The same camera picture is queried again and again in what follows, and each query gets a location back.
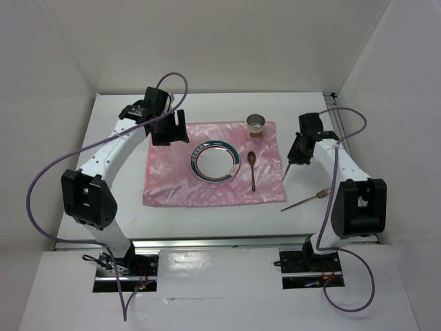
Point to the wooden knife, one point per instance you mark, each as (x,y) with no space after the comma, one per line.
(286,171)

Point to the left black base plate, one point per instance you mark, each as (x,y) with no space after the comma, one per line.
(143,276)

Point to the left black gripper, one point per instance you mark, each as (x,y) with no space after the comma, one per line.
(177,132)

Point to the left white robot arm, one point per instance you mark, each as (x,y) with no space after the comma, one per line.
(87,195)

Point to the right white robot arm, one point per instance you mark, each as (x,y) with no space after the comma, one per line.
(357,202)

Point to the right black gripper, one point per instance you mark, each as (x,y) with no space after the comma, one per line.
(293,157)

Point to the front aluminium rail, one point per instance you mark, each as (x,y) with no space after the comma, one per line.
(212,242)

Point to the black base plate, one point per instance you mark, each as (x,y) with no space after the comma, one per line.
(143,276)
(299,273)

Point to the right side aluminium rail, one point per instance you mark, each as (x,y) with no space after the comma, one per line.
(336,120)

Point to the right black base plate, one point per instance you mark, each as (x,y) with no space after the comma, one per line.
(299,273)

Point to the white plate with coloured rim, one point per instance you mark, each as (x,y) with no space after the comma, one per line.
(214,161)

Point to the pink satin rose cloth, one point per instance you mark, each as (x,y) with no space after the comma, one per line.
(169,181)

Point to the aluminium rail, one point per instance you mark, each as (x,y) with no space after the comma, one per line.
(336,120)
(212,242)

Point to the dark wooden spoon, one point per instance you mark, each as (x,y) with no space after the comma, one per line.
(251,158)

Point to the small metal cup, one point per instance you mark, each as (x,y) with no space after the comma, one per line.
(255,125)

